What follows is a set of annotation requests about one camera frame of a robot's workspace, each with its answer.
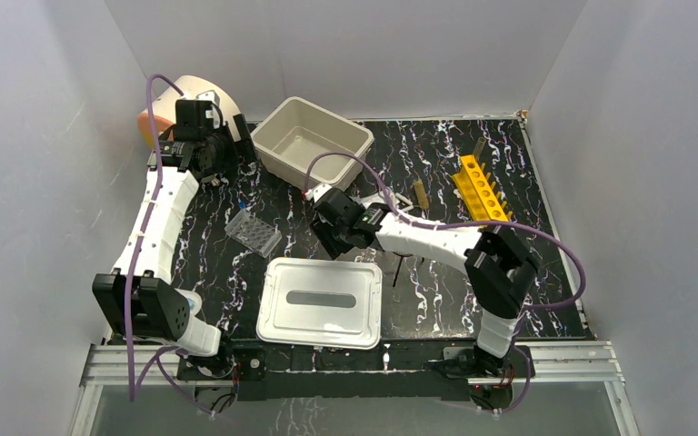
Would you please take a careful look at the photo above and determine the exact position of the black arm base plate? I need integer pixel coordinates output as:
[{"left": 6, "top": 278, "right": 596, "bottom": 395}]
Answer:
[{"left": 177, "top": 338, "right": 536, "bottom": 408}]

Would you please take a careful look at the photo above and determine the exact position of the yellow test tube rack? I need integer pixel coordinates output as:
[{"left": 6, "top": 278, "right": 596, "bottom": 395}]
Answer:
[{"left": 452, "top": 154, "right": 512, "bottom": 222}]

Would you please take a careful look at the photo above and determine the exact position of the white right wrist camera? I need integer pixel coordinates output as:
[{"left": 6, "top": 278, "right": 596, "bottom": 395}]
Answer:
[{"left": 304, "top": 183, "right": 334, "bottom": 203}]

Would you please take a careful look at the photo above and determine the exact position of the aluminium frame rail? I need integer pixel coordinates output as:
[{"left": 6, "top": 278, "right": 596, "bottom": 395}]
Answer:
[{"left": 81, "top": 342, "right": 627, "bottom": 386}]

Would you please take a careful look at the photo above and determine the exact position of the brown test tube brush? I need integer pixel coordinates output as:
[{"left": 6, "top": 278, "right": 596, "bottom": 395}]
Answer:
[{"left": 413, "top": 179, "right": 430, "bottom": 211}]

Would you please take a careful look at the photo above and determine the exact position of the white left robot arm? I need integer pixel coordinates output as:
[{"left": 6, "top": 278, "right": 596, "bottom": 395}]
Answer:
[{"left": 92, "top": 92, "right": 256, "bottom": 378}]

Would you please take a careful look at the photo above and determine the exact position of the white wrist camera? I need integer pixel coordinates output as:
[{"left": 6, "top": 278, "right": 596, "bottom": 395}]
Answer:
[
  {"left": 193, "top": 90, "right": 220, "bottom": 106},
  {"left": 304, "top": 183, "right": 334, "bottom": 203}
]

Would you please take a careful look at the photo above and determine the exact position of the black wire tripod stand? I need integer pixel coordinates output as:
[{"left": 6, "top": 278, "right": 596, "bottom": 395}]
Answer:
[{"left": 392, "top": 252, "right": 414, "bottom": 288}]

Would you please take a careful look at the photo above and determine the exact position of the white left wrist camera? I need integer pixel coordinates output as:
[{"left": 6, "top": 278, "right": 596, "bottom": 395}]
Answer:
[{"left": 193, "top": 90, "right": 220, "bottom": 106}]

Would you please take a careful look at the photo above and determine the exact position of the clear glass test tube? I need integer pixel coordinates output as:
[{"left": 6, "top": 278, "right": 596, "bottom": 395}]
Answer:
[{"left": 473, "top": 137, "right": 487, "bottom": 160}]

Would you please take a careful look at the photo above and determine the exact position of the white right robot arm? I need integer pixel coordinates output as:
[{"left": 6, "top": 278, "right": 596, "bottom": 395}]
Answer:
[{"left": 304, "top": 184, "right": 539, "bottom": 376}]

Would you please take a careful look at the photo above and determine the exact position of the white bin lid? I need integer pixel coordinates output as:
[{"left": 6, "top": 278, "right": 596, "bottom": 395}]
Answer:
[{"left": 256, "top": 257, "right": 383, "bottom": 350}]

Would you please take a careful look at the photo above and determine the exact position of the beige plastic bin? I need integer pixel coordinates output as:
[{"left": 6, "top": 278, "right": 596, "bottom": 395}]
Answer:
[{"left": 251, "top": 96, "right": 374, "bottom": 190}]

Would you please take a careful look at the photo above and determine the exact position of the beige cylindrical centrifuge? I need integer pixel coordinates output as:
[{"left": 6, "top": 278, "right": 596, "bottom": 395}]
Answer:
[{"left": 136, "top": 74, "right": 251, "bottom": 153}]

